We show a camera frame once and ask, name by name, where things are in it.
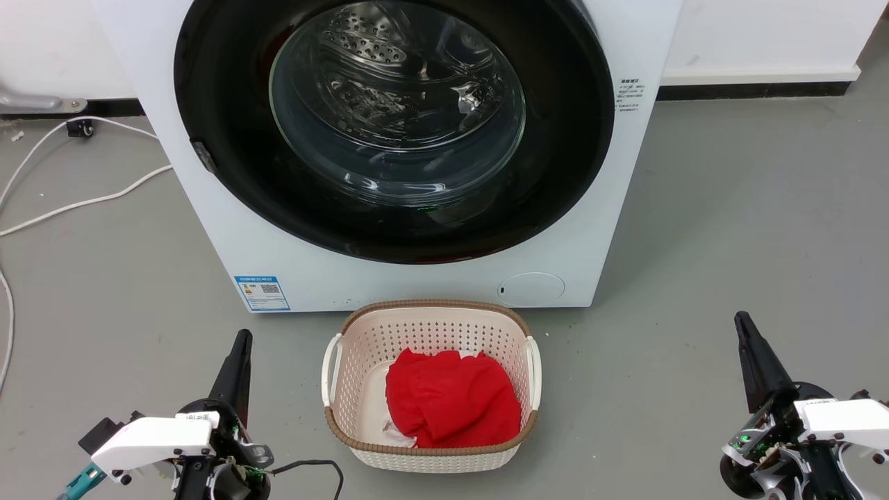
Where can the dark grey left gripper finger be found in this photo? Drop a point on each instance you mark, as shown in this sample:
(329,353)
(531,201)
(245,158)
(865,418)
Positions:
(235,375)

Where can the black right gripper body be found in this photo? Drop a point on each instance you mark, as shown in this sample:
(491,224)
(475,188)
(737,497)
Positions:
(778,451)

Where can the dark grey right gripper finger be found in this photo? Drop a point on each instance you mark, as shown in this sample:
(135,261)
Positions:
(760,361)

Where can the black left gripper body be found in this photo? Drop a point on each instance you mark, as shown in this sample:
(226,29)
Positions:
(229,479)

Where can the black round glass washer door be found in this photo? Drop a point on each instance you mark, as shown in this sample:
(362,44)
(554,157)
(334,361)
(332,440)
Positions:
(229,104)

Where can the white front-load washing machine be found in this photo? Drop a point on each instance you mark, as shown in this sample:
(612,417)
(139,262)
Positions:
(625,180)

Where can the blue energy label sticker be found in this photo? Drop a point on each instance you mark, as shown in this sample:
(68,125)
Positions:
(262,293)

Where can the white cloth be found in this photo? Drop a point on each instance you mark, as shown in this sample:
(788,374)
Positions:
(397,436)

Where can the beige perforated laundry basket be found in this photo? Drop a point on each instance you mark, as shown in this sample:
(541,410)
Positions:
(430,326)

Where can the red garment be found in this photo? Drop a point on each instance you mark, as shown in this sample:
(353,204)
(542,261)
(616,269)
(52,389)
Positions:
(451,399)

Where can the round white filter cover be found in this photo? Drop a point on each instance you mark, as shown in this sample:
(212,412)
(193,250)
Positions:
(531,289)

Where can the black caster wheel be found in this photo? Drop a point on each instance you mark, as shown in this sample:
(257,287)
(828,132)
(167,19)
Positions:
(80,128)

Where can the grey metal foot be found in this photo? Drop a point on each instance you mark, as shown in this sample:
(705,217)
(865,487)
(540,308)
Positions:
(35,103)

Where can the perforated steel washer drum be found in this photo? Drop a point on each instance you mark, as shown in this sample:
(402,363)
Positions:
(368,45)

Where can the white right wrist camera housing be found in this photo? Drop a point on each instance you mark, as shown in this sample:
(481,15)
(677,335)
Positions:
(847,417)

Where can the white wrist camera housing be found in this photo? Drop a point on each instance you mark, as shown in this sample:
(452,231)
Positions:
(149,441)
(847,417)

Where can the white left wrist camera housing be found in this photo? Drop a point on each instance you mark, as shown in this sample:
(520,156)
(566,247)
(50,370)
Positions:
(149,441)

